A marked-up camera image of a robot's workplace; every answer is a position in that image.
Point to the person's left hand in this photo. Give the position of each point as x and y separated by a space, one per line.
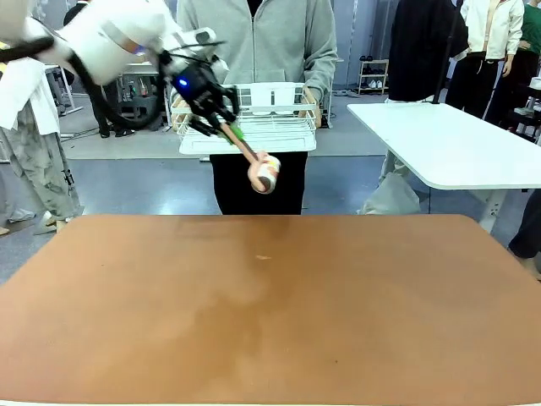
313 101

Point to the person in grey hoodie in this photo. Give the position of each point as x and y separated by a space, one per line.
279 42

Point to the wooden shoe rack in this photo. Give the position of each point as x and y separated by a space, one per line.
374 76

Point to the white background desk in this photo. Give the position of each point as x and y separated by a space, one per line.
53 67

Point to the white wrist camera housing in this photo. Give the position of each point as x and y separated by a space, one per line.
220 67

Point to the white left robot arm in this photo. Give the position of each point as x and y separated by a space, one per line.
105 29

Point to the large white table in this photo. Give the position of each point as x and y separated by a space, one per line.
444 139

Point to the white plastic bag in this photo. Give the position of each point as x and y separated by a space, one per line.
391 194

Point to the person in white jacket camo trousers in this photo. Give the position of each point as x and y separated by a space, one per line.
29 148

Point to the person's right hand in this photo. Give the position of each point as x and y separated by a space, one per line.
181 110

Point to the person in green top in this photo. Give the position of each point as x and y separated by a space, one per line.
531 29

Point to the black shelf unit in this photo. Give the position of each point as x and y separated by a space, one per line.
530 122

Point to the person in white jacket black trousers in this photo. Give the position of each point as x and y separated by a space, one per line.
494 25

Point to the white plastic cutlery holder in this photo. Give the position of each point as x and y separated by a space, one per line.
262 97

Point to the person in black clothes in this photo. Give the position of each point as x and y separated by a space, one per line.
124 133

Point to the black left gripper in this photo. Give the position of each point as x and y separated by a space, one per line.
192 84

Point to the black stand pole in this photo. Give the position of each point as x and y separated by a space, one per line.
448 46

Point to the person's left forearm grey sleeve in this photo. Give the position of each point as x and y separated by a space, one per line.
323 72

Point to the person's leg in dark trousers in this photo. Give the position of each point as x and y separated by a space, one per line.
530 232

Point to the person in long black coat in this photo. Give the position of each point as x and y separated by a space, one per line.
418 51

